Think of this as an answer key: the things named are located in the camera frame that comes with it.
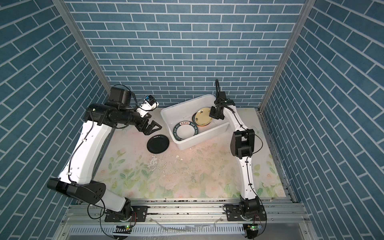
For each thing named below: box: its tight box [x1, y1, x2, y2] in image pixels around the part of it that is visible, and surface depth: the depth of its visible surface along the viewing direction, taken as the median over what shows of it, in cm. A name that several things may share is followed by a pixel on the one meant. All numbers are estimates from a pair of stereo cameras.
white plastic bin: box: [160, 94, 230, 151], surface depth 107 cm
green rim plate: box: [173, 120, 199, 141], surface depth 108 cm
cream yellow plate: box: [194, 107, 213, 126], surface depth 111 cm
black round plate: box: [146, 134, 170, 154], surface depth 101 cm
